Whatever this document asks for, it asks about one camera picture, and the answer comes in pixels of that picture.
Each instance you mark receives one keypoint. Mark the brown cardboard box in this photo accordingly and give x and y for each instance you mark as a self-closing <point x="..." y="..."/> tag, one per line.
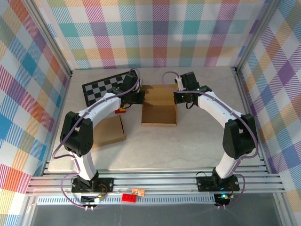
<point x="160" y="113"/>
<point x="110" y="131"/>

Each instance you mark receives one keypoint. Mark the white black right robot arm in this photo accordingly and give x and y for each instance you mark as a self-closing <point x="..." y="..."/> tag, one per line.
<point x="211" y="103"/>

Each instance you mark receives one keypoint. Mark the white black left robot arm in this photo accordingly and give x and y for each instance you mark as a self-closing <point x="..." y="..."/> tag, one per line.
<point x="103" y="106"/>

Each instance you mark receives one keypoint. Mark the red toy brick under yellow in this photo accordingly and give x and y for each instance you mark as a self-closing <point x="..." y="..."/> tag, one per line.
<point x="117" y="112"/>

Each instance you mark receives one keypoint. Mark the black grey chessboard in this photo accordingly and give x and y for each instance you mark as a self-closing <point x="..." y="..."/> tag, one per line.
<point x="94" y="91"/>

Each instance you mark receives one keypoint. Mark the small black controller board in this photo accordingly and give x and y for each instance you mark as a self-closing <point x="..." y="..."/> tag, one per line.
<point x="222" y="200"/>
<point x="89" y="199"/>

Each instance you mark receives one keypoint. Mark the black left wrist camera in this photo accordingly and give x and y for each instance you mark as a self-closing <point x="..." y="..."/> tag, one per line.
<point x="130" y="82"/>

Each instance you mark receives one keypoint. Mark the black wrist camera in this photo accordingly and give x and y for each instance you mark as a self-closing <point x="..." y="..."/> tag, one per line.
<point x="130" y="82"/>
<point x="190" y="81"/>

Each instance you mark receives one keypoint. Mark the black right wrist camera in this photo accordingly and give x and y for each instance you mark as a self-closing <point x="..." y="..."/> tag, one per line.
<point x="190" y="81"/>

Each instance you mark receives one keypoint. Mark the aluminium frame rails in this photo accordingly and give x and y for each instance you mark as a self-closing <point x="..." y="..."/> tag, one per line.
<point x="152" y="182"/>

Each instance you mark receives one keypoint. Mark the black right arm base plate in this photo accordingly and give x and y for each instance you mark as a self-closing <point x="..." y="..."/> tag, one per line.
<point x="204" y="184"/>

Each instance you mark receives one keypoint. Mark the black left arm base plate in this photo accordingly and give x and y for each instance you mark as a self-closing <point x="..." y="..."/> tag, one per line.
<point x="105" y="186"/>

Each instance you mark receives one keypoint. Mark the aluminium frame post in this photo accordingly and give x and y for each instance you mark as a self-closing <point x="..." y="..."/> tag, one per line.
<point x="256" y="35"/>
<point x="49" y="35"/>

